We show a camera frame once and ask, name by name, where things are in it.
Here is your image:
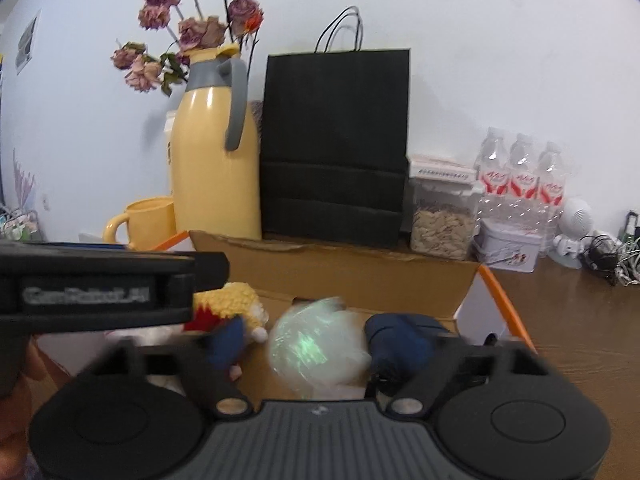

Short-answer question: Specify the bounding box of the small lavender tub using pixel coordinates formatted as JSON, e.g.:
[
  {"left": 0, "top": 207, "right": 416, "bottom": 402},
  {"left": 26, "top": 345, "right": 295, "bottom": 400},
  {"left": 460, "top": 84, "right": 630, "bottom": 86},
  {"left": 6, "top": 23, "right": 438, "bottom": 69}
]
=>
[{"left": 474, "top": 218, "right": 543, "bottom": 273}]

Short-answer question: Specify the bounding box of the navy umbrella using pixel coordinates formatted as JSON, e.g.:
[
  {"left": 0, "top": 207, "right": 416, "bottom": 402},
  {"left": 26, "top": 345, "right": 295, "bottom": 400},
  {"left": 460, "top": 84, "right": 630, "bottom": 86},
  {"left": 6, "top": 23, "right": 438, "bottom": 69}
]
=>
[{"left": 364, "top": 313, "right": 451, "bottom": 396}]

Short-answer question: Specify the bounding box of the clear jar of seeds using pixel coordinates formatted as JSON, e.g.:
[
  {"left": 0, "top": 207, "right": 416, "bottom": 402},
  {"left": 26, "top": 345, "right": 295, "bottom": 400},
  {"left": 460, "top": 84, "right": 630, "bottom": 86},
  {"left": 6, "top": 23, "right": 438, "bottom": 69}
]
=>
[{"left": 410, "top": 180, "right": 483, "bottom": 261}]

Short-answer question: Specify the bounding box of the wire rack with items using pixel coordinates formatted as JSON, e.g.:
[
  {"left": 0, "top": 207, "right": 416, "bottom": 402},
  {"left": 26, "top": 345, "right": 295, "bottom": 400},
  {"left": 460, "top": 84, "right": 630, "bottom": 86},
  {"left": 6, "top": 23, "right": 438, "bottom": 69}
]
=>
[{"left": 0, "top": 205, "right": 46, "bottom": 243}]

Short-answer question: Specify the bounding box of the iridescent plastic bag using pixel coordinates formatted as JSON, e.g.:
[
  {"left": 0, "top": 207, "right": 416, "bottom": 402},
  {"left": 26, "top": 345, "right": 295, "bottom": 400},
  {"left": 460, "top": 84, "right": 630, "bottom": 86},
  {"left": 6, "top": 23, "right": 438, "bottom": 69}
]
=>
[{"left": 267, "top": 297, "right": 373, "bottom": 401}]

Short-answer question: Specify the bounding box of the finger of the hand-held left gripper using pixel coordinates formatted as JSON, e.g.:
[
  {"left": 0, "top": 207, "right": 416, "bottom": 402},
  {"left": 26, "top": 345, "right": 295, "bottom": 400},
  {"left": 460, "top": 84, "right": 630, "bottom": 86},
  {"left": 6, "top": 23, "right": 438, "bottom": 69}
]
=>
[
  {"left": 191, "top": 253, "right": 232, "bottom": 295},
  {"left": 45, "top": 241, "right": 128, "bottom": 251}
]

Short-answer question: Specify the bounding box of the clear water bottle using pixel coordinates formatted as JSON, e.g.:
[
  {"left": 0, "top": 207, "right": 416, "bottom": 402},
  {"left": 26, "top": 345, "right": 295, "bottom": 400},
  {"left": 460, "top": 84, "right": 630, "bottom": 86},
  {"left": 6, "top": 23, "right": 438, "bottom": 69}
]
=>
[
  {"left": 506, "top": 133, "right": 541, "bottom": 223},
  {"left": 536, "top": 141, "right": 568, "bottom": 241},
  {"left": 475, "top": 127, "right": 512, "bottom": 221}
]

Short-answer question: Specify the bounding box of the grey wall photo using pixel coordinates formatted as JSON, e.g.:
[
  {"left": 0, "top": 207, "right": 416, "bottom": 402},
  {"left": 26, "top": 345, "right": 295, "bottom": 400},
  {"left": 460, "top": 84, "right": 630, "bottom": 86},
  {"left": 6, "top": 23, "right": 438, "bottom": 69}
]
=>
[{"left": 14, "top": 9, "right": 42, "bottom": 77}]

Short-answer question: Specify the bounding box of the white robot toy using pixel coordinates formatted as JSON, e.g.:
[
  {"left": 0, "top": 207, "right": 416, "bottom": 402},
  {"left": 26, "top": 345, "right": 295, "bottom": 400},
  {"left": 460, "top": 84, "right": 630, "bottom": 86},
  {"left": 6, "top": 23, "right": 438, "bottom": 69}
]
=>
[{"left": 550, "top": 197, "right": 598, "bottom": 271}]

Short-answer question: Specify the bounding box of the yellow knitted plush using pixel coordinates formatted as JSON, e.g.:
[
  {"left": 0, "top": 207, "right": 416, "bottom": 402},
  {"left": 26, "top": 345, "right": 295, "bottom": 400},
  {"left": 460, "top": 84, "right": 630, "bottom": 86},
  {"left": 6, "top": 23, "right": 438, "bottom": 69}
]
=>
[{"left": 192, "top": 282, "right": 271, "bottom": 343}]

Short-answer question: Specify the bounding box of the red cardboard box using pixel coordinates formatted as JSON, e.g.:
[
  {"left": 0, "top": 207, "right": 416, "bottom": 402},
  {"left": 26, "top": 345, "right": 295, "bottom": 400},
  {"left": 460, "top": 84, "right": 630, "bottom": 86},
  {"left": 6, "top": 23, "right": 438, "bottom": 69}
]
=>
[{"left": 37, "top": 230, "right": 538, "bottom": 403}]

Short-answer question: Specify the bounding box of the person's left hand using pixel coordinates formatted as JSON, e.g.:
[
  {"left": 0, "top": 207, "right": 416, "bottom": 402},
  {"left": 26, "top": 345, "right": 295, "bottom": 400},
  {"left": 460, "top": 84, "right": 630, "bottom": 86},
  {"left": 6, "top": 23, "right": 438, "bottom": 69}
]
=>
[{"left": 0, "top": 336, "right": 51, "bottom": 463}]

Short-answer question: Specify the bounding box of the black paper bag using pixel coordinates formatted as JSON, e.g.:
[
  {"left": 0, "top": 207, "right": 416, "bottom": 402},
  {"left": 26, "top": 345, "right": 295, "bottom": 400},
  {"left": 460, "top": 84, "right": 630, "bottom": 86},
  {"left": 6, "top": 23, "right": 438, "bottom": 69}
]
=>
[{"left": 260, "top": 6, "right": 412, "bottom": 250}]

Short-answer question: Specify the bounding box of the dried pink rose bouquet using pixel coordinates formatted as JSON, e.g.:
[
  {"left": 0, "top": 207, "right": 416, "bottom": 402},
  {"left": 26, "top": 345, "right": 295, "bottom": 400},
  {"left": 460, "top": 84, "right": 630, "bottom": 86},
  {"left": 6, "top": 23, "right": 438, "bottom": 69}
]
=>
[{"left": 111, "top": 0, "right": 265, "bottom": 97}]

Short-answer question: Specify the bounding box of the white flat box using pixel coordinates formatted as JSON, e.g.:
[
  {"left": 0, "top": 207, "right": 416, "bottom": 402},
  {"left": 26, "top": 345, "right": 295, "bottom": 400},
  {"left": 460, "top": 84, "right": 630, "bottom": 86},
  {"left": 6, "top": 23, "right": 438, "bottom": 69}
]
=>
[{"left": 407, "top": 154, "right": 476, "bottom": 183}]

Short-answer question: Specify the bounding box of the yellow thermos jug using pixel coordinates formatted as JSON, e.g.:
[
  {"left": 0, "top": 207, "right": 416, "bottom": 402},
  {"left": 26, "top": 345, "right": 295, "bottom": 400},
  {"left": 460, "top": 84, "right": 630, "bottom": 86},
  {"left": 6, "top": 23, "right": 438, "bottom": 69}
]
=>
[{"left": 170, "top": 44, "right": 262, "bottom": 241}]

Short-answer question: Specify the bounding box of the tangle of cables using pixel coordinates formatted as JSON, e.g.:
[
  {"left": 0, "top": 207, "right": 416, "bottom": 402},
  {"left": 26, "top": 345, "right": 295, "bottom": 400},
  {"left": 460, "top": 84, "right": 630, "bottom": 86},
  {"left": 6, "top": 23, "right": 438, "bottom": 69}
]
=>
[{"left": 580, "top": 232, "right": 640, "bottom": 286}]

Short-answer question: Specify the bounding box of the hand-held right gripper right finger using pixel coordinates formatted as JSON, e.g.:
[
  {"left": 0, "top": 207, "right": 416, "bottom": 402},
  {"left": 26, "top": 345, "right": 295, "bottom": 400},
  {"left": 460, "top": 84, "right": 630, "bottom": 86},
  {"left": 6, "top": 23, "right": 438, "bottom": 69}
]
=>
[{"left": 385, "top": 335, "right": 548, "bottom": 418}]

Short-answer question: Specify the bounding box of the yellow mug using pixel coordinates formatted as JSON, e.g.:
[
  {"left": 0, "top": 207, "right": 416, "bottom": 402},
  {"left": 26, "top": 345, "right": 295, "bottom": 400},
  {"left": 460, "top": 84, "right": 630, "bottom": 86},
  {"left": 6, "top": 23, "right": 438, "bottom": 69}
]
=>
[{"left": 103, "top": 197, "right": 177, "bottom": 251}]

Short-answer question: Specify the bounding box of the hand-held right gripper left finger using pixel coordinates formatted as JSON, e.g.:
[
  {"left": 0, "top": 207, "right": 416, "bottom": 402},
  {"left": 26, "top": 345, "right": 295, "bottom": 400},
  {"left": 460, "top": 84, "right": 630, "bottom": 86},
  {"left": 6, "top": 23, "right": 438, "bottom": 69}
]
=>
[{"left": 97, "top": 317, "right": 253, "bottom": 418}]

